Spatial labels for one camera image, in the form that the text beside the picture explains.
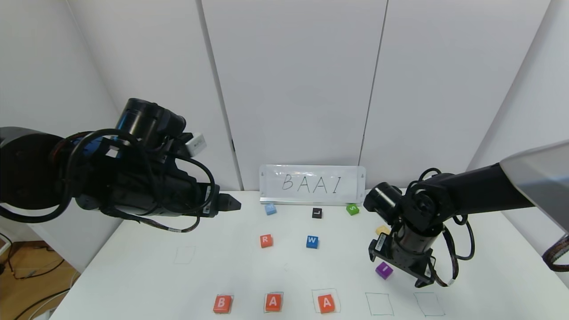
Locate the orange letter B block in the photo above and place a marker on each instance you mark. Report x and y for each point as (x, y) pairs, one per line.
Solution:
(222, 304)

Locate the green letter S block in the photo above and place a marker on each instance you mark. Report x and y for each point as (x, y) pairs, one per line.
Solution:
(352, 209)

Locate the light blue letter block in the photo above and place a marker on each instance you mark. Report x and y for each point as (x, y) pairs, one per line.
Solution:
(270, 209)

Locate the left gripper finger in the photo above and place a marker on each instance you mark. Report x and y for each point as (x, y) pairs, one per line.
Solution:
(230, 203)

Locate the orange letter A block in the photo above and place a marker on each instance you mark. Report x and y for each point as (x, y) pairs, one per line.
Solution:
(273, 302)
(326, 303)

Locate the blue letter W block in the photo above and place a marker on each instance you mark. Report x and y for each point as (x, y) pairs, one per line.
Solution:
(312, 242)

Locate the yellow letter block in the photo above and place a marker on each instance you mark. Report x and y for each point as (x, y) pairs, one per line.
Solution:
(382, 230)

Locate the white BAAI sign board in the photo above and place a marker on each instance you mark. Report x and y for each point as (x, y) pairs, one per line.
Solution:
(311, 183)

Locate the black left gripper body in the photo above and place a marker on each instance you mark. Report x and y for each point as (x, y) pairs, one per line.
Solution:
(210, 199)

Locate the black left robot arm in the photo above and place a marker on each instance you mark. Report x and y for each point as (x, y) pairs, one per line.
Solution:
(31, 169)

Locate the purple letter I block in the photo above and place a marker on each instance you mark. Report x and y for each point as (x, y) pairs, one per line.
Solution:
(383, 270)

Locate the orange letter R block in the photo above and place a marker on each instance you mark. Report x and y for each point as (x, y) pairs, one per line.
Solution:
(266, 241)

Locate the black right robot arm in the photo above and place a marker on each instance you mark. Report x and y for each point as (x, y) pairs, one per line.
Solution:
(480, 189)

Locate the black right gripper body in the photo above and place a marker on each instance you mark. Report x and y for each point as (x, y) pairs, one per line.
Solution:
(391, 256)

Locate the black letter L block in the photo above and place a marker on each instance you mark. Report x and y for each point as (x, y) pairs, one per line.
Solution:
(316, 213)

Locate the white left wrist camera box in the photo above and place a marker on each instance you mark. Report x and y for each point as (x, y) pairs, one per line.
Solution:
(195, 144)

